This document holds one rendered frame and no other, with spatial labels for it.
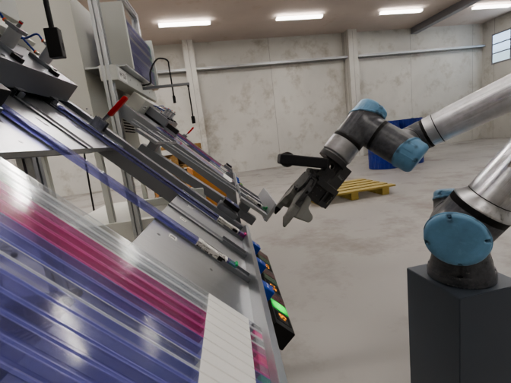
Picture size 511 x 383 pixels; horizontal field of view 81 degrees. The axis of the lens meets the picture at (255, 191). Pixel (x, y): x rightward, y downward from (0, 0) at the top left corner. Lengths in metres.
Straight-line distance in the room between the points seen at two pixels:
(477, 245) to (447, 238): 0.05
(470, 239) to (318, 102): 9.63
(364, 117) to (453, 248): 0.33
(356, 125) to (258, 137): 8.85
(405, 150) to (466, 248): 0.23
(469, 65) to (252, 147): 8.17
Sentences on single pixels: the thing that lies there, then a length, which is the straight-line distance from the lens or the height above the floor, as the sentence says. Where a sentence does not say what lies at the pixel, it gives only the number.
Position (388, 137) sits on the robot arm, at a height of 0.93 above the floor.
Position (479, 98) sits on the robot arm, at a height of 0.99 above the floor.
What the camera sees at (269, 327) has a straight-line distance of 0.40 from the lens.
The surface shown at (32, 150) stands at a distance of 0.50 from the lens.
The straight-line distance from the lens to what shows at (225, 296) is 0.44.
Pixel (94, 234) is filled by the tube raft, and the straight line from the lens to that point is 0.35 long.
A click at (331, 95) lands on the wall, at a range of 10.40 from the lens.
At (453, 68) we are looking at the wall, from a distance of 13.03.
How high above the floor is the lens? 0.96
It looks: 10 degrees down
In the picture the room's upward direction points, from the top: 7 degrees counter-clockwise
